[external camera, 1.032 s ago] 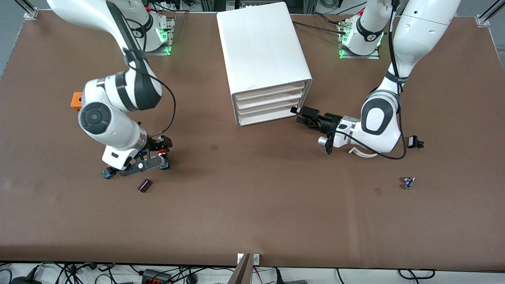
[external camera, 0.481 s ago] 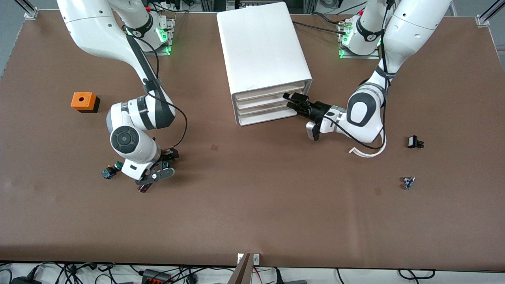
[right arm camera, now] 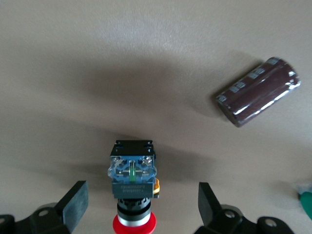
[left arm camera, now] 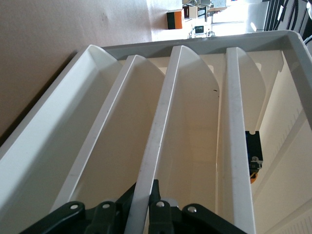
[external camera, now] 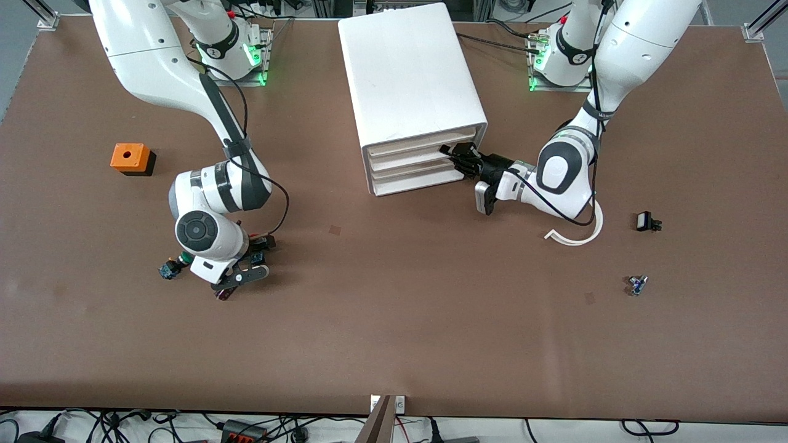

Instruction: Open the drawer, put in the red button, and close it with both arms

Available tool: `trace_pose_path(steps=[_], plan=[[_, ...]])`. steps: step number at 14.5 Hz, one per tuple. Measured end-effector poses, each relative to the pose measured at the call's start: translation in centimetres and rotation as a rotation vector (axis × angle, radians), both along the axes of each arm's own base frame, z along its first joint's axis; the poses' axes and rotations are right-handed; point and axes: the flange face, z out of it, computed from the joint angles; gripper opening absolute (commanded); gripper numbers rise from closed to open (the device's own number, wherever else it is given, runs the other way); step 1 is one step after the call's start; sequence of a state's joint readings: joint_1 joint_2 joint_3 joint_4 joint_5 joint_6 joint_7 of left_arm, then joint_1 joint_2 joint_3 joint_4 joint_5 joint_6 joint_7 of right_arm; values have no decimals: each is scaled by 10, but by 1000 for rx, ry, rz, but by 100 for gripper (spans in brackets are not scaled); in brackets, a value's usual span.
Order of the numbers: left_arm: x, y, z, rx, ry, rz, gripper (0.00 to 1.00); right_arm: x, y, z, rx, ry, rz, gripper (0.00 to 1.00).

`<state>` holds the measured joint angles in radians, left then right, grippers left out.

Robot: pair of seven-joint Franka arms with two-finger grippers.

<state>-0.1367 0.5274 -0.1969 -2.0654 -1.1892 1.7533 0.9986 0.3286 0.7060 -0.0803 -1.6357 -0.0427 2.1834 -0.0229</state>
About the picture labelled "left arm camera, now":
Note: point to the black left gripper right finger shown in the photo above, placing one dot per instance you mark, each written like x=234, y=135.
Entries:
x=165, y=219

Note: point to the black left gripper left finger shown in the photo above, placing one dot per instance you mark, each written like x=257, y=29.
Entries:
x=73, y=219

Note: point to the white divided plastic bin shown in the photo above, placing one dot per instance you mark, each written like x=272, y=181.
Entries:
x=219, y=42

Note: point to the small dark monitor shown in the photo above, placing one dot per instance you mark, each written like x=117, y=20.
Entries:
x=199, y=29

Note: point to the orange box with black base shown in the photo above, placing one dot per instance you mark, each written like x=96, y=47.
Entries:
x=178, y=20

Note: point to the brown background cabinet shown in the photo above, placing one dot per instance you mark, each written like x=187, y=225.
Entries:
x=190, y=12

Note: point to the black background rack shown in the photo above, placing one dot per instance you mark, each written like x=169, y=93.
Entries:
x=287, y=14

